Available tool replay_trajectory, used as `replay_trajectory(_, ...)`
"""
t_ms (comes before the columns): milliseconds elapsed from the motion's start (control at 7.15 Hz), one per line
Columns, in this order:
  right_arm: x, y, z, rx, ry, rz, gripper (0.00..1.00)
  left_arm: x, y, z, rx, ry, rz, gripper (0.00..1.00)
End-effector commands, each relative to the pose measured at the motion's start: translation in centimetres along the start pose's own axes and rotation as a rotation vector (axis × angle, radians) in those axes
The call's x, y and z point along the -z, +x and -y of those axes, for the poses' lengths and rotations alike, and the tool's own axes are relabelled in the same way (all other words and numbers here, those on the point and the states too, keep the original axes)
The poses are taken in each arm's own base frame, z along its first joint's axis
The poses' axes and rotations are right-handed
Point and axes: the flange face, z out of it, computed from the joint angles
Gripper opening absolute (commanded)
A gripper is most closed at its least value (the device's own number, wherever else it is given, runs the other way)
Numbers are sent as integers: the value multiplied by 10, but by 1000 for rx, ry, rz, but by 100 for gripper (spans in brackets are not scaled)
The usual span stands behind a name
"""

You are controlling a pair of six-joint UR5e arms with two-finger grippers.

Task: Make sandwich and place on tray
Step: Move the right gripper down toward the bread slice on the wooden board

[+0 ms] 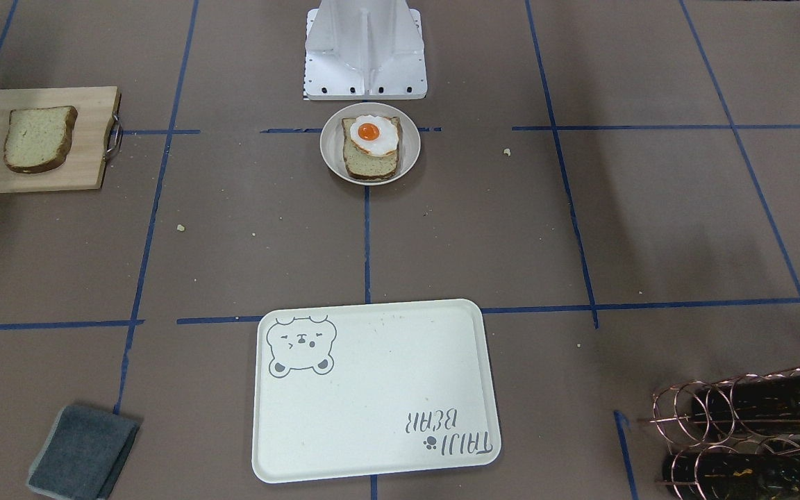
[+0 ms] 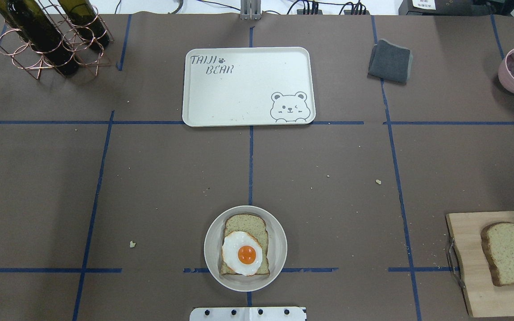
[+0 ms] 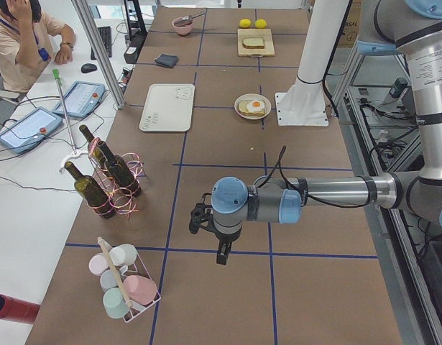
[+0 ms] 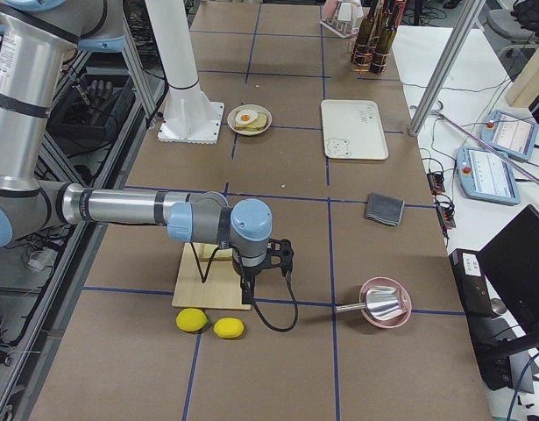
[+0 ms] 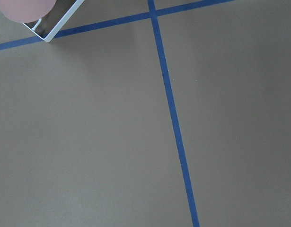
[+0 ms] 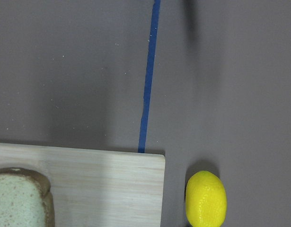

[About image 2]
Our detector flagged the copper wire bottle rack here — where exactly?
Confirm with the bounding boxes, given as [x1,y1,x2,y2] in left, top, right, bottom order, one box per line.
[0,0,114,79]

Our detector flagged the dark green wine bottle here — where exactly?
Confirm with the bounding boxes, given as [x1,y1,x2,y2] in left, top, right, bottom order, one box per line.
[0,0,79,76]

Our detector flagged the metal cutting board handle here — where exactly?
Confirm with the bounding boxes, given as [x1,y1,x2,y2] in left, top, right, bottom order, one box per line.
[445,237,466,290]

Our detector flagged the round white plate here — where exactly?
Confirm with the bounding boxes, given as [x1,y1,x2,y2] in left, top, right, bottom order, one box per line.
[203,205,287,292]

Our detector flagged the white bear serving tray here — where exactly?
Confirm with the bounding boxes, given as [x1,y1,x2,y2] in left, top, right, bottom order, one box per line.
[182,47,316,127]

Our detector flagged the grey metal camera post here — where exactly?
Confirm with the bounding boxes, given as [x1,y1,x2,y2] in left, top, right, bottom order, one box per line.
[240,0,262,21]

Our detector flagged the fried egg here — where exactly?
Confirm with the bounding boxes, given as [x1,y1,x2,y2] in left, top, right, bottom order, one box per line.
[222,231,264,276]

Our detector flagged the wooden cutting board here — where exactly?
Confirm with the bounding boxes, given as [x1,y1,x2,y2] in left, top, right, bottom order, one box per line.
[446,211,514,317]

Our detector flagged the dark device top right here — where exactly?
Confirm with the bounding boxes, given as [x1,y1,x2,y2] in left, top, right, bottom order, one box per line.
[398,0,514,16]

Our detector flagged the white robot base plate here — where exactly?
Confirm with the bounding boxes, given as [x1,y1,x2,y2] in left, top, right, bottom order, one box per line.
[189,306,307,321]

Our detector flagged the black cables at back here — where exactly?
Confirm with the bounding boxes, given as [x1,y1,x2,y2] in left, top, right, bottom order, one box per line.
[168,0,368,16]

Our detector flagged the folded grey cloth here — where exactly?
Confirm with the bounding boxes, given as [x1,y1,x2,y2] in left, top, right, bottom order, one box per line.
[368,39,413,84]

